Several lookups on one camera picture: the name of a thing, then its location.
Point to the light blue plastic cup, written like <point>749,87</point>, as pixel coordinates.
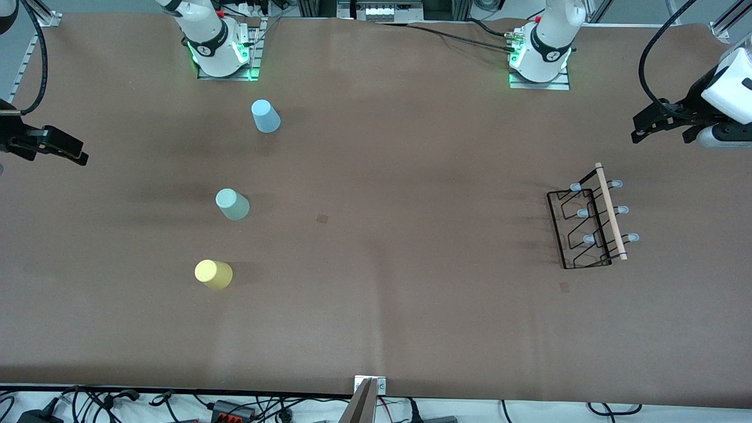
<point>265,117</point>

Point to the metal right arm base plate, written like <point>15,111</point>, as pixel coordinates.
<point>229,76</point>

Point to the black power adapter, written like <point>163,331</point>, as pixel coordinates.
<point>38,417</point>

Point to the aluminium frame rail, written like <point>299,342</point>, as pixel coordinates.
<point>26,61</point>
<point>721,29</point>

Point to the pale green plastic cup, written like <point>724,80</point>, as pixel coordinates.
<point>232,205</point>

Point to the yellow plastic cup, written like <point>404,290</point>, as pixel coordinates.
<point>213,275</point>

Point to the small metal table bracket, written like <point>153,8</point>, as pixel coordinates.
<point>380,385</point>

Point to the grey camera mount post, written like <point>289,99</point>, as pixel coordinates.
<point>359,408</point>

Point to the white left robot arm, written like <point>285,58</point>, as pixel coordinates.
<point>552,35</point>

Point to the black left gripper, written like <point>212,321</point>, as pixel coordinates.
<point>697,98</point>

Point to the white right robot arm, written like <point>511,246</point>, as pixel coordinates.
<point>205,29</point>

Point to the grey control box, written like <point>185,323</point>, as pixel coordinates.
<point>379,10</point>

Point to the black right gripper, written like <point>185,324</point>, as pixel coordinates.
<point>12,141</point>

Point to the black orange connector block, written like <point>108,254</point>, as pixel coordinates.
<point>232,410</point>

